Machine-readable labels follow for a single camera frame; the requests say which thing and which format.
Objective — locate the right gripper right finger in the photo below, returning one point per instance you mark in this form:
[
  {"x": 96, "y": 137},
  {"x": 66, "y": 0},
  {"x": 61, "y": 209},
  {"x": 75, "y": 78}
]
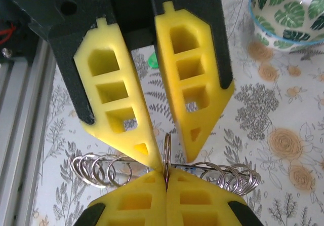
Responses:
[{"x": 202, "y": 205}]

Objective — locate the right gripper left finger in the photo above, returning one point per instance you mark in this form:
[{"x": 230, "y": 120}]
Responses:
[{"x": 131, "y": 203}]

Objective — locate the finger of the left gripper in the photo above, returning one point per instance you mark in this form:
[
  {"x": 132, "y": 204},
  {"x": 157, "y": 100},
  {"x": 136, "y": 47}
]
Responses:
[
  {"x": 197, "y": 104},
  {"x": 83, "y": 94}
]

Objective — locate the key with green tag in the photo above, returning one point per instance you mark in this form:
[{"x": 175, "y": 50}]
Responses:
[{"x": 152, "y": 61}]

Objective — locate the leaf pattern bowl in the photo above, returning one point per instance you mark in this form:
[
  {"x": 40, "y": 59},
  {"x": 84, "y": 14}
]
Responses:
[{"x": 291, "y": 13}]

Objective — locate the aluminium front rail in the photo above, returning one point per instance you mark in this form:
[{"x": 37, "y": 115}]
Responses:
[{"x": 17, "y": 109}]

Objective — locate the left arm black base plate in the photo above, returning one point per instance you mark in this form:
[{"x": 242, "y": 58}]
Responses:
[{"x": 5, "y": 33}]

